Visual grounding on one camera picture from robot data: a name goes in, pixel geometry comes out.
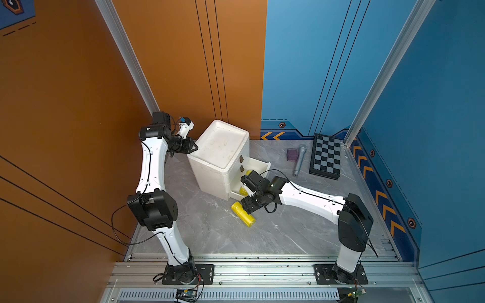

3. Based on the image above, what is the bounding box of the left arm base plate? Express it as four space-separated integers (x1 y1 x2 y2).
161 264 215 285

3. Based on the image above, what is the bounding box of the silver toy microphone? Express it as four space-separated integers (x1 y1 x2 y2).
293 145 307 177

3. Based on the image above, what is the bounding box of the white three-drawer cabinet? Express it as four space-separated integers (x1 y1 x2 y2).
187 120 250 200

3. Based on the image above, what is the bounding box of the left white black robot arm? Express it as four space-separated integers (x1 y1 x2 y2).
127 118 198 275

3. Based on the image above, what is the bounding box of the left green circuit board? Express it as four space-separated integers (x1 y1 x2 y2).
174 289 199 303

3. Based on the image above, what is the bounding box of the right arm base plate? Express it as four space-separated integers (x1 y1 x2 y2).
313 264 368 286

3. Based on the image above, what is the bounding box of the green circuit board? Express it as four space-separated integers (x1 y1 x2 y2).
174 289 199 303
347 288 367 302

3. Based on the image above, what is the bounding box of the left aluminium corner post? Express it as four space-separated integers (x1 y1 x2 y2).
95 0 160 115

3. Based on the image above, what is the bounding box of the aluminium corner post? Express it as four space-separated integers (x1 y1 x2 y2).
95 0 160 115
344 0 435 148

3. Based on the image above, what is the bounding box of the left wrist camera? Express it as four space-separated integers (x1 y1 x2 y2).
176 117 195 139

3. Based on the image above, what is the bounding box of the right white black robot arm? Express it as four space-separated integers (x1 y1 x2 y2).
241 171 374 275

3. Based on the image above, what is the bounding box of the purple embossed cube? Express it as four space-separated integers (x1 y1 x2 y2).
286 148 299 162

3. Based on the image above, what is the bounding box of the yellow roll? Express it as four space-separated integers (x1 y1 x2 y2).
239 170 253 197
231 201 256 227

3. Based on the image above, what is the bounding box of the aluminium mounting rail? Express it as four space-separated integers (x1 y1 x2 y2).
101 253 432 302

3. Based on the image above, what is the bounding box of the black silver chessboard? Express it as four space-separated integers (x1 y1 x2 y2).
309 134 342 180

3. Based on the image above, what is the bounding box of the right aluminium corner post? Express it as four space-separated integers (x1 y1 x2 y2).
344 0 435 148

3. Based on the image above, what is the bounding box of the white drawer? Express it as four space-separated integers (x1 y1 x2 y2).
224 155 249 184
229 158 271 201
207 141 249 169

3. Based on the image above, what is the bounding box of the right green circuit board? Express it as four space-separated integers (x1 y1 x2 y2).
347 288 367 302

